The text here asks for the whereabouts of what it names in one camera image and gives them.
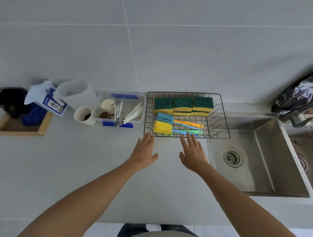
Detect yellow sponge brush green handle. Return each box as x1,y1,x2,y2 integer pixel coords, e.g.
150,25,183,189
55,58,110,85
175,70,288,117
153,120,203,135

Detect blue cloth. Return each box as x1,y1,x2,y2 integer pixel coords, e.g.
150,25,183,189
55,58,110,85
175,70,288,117
21,103,48,127

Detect person's left forearm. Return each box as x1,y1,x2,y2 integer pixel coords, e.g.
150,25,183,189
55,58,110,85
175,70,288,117
17,159,141,237

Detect wooden tray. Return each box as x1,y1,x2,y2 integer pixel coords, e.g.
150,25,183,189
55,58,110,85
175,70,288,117
0,107,54,137

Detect blue sponge brush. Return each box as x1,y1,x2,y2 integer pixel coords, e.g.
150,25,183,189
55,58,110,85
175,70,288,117
156,112,201,130

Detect black wire basket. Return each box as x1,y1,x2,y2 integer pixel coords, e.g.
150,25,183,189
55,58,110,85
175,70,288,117
144,92,231,139

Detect person's dark trousers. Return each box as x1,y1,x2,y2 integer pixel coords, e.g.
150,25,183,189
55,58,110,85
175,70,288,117
117,223,200,237

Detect black object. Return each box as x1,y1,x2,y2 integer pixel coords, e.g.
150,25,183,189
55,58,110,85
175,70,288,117
0,88,32,119

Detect round metal sink strainer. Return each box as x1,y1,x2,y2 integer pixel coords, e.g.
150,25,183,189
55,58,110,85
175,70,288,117
294,152,310,172
223,148,244,168

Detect translucent plastic pitcher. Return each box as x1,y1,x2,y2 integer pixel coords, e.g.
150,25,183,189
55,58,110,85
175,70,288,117
53,79,98,111

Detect white and blue package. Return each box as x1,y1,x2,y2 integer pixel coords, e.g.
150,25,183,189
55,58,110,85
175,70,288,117
24,80,69,117

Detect metal faucet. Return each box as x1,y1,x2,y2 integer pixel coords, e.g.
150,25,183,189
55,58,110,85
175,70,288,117
277,102,313,128

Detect white plastic knives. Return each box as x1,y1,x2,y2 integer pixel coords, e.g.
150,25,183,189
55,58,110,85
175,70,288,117
122,102,144,125

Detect person's right hand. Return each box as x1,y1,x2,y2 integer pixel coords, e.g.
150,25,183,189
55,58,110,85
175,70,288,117
179,132,209,174

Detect stainless steel sink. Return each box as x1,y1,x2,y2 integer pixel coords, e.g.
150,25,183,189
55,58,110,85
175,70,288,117
207,113,313,198

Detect white mug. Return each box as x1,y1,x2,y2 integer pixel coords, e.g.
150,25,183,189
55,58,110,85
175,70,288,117
74,106,98,126

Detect person's right forearm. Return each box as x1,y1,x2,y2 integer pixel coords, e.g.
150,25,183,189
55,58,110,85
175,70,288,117
196,163,297,237

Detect white plastic forks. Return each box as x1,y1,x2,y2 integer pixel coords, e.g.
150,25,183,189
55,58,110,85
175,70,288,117
114,100,124,129

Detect clear container with blue clips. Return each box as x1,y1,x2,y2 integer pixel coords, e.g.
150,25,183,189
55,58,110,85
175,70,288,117
94,92,147,129

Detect small white cup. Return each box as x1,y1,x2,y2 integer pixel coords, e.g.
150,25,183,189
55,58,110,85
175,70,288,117
101,99,116,115

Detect person's left hand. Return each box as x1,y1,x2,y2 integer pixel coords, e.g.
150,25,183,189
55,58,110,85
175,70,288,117
129,132,159,170

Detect orange handle brush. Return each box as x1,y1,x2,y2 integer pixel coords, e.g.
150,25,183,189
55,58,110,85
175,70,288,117
174,120,204,129

